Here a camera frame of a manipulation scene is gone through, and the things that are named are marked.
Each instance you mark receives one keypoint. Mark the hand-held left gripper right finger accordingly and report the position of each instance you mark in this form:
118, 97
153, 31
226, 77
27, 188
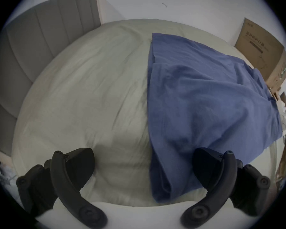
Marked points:
225, 175

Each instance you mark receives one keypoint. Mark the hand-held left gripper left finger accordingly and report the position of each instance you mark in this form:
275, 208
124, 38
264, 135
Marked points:
66, 175

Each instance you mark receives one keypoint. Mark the blue shirt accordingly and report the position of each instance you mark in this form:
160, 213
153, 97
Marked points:
205, 99

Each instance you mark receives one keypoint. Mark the bed with beige sheet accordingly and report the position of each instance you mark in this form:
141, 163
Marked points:
90, 92

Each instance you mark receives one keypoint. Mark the grey padded headboard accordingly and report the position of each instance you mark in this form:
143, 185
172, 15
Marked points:
26, 56

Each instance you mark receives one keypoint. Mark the brown cardboard carton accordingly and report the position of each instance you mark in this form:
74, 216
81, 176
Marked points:
264, 49

